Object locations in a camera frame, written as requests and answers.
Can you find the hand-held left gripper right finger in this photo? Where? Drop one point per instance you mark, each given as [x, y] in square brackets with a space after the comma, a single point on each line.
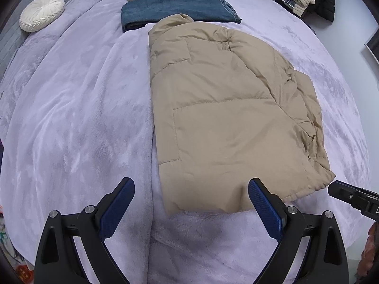
[265, 210]

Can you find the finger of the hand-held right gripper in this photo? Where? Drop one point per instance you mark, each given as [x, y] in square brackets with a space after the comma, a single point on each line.
[343, 192]

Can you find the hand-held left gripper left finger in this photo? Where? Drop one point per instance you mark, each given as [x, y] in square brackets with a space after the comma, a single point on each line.
[117, 210]

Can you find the beige puffer jacket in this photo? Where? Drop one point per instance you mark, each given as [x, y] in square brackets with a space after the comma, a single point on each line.
[225, 109]

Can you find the person's brown patterned clothing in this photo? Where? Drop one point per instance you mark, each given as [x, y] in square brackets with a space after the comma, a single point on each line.
[370, 251]

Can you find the purple plush bed blanket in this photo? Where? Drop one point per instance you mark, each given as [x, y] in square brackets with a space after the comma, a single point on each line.
[74, 109]

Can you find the red box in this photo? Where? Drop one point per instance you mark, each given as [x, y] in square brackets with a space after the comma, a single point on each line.
[26, 273]

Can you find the grey quilted headboard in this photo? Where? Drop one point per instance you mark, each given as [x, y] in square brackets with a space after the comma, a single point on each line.
[11, 32]

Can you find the folded blue jeans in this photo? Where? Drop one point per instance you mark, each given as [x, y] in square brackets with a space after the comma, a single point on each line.
[177, 9]

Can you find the round cream cushion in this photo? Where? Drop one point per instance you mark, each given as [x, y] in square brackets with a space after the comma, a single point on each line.
[41, 13]

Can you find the wall television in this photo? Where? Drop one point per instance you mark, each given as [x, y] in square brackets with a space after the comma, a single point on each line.
[373, 46]

